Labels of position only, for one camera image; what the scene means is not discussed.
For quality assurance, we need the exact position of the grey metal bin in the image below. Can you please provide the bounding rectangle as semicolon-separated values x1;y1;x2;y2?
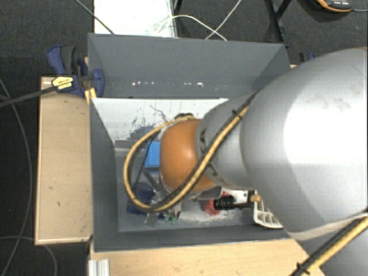
87;32;292;252

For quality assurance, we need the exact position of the light blue sponge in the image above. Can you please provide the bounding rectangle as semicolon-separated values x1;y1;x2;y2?
145;140;161;170

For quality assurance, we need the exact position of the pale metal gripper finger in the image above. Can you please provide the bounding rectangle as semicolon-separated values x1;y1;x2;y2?
144;212;159;227

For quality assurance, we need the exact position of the white plastic grid piece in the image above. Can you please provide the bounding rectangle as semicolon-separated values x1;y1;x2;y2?
252;198;284;230

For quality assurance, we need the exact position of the red plastic thing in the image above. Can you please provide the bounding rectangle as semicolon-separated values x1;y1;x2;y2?
203;198;223;216

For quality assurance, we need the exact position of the dark blue plastic thing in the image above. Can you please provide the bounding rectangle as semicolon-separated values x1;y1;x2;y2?
126;182;154;216

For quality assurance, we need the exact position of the pale wood board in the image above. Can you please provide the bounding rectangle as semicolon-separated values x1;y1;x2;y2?
34;76;94;246

